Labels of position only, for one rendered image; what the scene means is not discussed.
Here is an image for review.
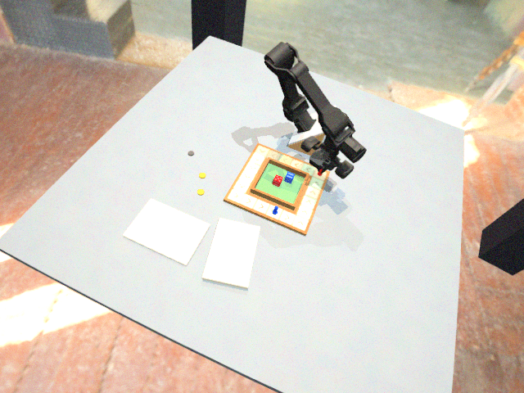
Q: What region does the red die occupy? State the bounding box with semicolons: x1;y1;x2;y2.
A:
273;175;282;187

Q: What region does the blue die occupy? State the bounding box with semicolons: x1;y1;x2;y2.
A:
284;172;295;183

